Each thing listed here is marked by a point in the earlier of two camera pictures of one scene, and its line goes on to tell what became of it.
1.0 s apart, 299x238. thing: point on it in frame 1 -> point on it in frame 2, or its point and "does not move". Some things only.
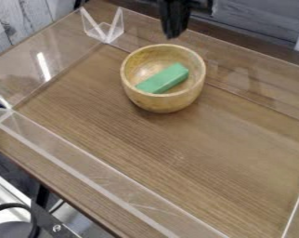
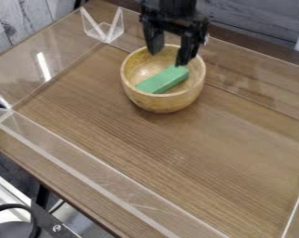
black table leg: (43, 196) does not move
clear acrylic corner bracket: (103, 31) does not move
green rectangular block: (172, 74) does not move
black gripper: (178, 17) -> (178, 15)
